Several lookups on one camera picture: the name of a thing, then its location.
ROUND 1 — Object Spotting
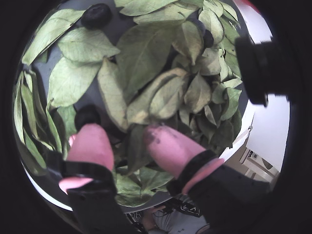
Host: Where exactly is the pink-tipped black gripper finger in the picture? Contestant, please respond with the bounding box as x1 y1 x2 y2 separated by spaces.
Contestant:
58 123 137 234
142 124 271 234

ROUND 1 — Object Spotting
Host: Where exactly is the dark blueberry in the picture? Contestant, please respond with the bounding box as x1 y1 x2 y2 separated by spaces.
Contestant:
202 30 215 48
80 3 113 30
74 105 102 130

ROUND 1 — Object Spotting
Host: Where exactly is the grey round bowl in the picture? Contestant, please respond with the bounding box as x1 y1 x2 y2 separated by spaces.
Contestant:
12 0 255 215

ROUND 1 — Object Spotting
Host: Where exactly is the yellowish green leaf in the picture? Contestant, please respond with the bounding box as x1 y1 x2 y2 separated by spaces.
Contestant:
126 67 190 125

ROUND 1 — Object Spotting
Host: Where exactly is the thin wooden stick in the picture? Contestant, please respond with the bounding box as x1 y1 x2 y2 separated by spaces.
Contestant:
229 125 253 149

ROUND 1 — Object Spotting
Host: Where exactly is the narrow green leaf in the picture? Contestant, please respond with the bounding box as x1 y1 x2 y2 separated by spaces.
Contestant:
13 70 37 144

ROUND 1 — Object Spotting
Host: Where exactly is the beige cabinet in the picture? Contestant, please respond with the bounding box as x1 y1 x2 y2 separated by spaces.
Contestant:
240 146 281 183

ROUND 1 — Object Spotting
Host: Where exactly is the large green leaf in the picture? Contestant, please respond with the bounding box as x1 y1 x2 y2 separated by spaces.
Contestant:
116 23 186 103

